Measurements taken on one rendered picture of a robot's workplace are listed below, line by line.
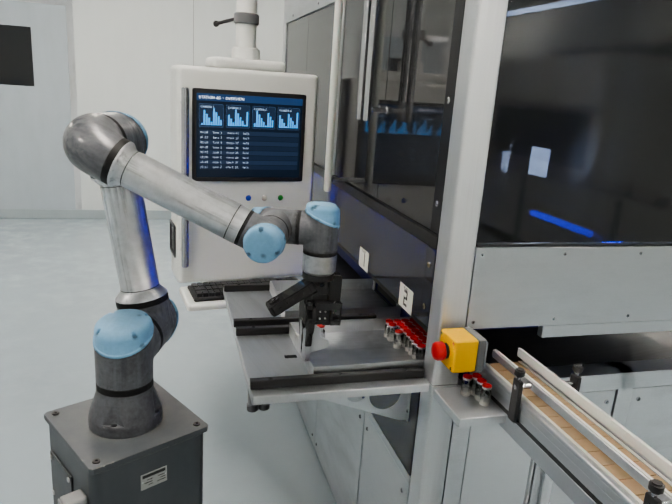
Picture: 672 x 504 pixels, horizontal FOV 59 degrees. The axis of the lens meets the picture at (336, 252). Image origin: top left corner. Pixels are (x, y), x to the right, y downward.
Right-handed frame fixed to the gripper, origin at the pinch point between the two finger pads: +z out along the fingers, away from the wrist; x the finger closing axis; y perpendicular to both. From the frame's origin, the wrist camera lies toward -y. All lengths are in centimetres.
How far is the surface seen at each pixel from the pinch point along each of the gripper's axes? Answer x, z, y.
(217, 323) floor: 242, 91, 2
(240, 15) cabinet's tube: 94, -81, -7
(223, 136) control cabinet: 87, -41, -12
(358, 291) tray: 51, 3, 30
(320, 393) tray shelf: -10.9, 3.9, 1.7
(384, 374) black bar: -8.0, 1.7, 17.2
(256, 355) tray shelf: 8.6, 3.7, -9.3
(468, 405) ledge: -21.1, 3.1, 31.6
